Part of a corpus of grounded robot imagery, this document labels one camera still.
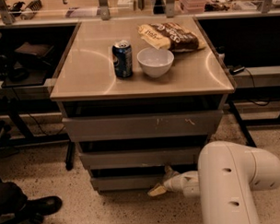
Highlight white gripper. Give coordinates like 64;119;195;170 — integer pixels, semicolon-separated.
147;165;199;196

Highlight grey bottom drawer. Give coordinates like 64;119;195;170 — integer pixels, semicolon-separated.
90;174;163;192

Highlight grey drawer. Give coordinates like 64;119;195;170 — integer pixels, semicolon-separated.
80;146;201;170
63;110;223;142
90;174;163;192

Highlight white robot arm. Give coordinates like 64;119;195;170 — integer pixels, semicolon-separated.
148;141;280;224

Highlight grey middle drawer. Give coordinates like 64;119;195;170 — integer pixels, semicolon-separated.
80;146;201;170

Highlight grey top drawer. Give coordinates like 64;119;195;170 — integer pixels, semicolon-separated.
63;110;223;142

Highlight grey drawer cabinet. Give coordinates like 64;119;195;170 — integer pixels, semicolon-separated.
46;14;239;196

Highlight black desk leg right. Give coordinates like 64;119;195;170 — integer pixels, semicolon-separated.
228;100;256;147

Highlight black desk leg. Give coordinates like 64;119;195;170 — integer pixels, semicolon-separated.
228;100;256;147
65;142;75;171

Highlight black desk leg left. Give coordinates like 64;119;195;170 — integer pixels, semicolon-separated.
65;142;75;171

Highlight white bowl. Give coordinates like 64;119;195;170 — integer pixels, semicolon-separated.
137;48;174;77

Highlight black shoe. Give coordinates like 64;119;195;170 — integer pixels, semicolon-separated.
25;196;62;216

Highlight black power adapter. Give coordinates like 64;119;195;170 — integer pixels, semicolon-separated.
228;65;244;76

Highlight blue soda can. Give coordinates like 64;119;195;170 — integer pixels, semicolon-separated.
112;40;133;78

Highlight brown chip bag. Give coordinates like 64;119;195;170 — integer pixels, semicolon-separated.
138;22;206;53

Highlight pink plastic bins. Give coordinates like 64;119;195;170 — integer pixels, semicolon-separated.
180;0;207;14

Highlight dark box under desk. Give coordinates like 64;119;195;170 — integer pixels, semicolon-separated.
15;42;54;65

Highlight black headphones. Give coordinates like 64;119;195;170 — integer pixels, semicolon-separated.
7;66;29;81

